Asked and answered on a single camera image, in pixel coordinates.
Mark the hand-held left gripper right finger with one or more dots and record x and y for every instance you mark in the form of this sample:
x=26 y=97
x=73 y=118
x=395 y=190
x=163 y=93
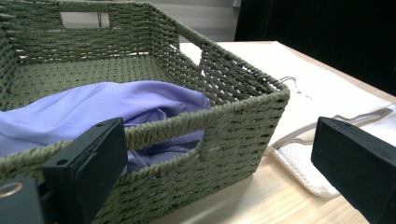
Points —
x=358 y=161

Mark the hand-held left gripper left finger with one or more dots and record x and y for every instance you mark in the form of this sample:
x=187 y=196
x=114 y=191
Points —
x=90 y=161

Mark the green woven basket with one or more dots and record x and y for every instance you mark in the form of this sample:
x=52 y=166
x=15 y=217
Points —
x=230 y=130

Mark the white mesh laundry bag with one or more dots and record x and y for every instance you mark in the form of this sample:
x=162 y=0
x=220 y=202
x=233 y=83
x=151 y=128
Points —
x=314 y=109

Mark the lavender cloth garment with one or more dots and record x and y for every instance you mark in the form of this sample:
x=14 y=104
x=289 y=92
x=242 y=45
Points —
x=93 y=105

